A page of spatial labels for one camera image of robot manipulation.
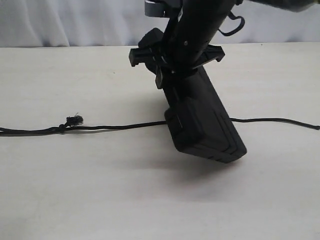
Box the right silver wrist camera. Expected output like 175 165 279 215
144 0 183 18

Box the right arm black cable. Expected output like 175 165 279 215
217 11 245 37

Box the black plastic carrying case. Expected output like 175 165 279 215
162 66 247 163

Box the black cord with knot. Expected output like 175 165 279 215
0 115 320 135

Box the white backdrop curtain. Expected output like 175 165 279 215
0 0 320 47

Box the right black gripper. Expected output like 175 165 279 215
128 37 225 100

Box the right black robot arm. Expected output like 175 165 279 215
128 0 246 89

